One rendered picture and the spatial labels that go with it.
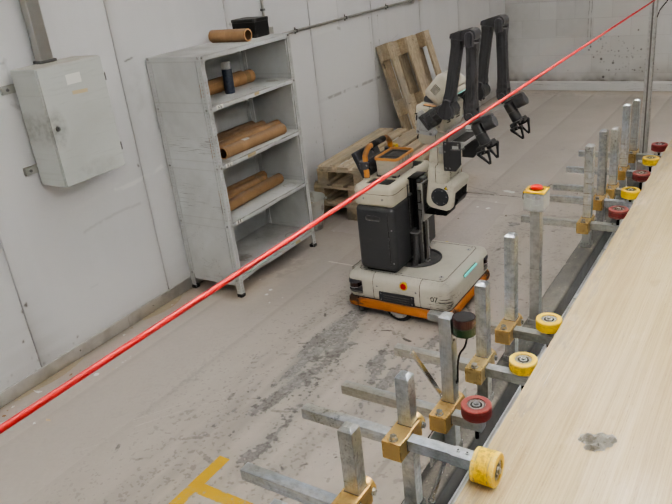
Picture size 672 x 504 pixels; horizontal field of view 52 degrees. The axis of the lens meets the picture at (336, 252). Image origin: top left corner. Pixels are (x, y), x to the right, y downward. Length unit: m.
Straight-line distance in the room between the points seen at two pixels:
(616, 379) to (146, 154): 3.25
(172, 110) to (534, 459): 3.29
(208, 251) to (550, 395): 3.10
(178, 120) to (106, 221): 0.75
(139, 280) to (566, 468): 3.34
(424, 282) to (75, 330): 2.03
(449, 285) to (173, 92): 2.00
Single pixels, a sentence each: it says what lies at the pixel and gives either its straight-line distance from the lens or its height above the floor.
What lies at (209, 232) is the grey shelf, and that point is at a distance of 4.57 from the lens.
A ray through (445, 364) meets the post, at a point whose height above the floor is 0.99.
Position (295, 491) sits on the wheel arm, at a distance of 1.61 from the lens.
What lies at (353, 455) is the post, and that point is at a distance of 1.49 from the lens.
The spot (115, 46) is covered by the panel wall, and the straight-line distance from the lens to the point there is 4.37.
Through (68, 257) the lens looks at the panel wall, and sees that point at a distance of 4.20.
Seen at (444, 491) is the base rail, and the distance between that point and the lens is 1.98.
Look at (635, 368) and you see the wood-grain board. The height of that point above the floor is 0.90.
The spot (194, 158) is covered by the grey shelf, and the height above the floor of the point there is 0.94.
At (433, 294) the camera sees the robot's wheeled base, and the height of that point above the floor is 0.23.
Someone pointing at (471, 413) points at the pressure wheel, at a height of 0.90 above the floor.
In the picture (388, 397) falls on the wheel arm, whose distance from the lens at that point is 2.01.
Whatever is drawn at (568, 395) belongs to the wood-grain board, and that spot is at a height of 0.90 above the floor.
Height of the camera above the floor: 2.03
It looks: 23 degrees down
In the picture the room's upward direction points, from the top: 7 degrees counter-clockwise
